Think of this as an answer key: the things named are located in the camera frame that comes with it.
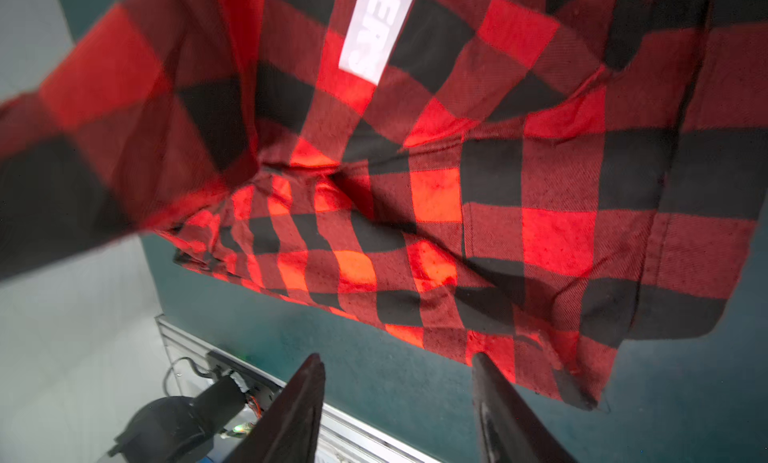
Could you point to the red black plaid shirt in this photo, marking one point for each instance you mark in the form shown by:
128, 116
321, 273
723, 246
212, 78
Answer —
535, 180

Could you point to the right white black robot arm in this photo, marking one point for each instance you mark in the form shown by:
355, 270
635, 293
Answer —
182, 429

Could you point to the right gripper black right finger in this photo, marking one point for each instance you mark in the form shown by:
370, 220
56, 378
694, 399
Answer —
508, 430

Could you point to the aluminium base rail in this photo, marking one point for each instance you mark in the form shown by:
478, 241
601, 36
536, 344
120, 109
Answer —
342, 437

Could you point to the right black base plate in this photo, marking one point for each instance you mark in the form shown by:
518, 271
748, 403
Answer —
246, 379

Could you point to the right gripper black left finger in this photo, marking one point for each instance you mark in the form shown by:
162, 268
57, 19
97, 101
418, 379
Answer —
289, 430

